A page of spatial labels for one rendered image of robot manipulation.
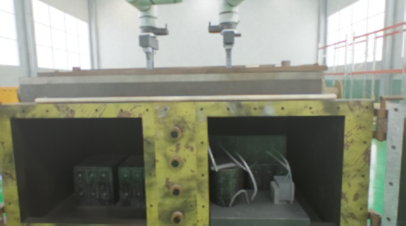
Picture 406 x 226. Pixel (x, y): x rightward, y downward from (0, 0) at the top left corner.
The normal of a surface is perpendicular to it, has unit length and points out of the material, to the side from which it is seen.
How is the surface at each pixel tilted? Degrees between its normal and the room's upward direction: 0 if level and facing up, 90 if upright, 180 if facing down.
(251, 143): 90
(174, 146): 90
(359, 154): 90
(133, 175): 90
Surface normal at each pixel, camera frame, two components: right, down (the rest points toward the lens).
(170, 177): -0.05, 0.09
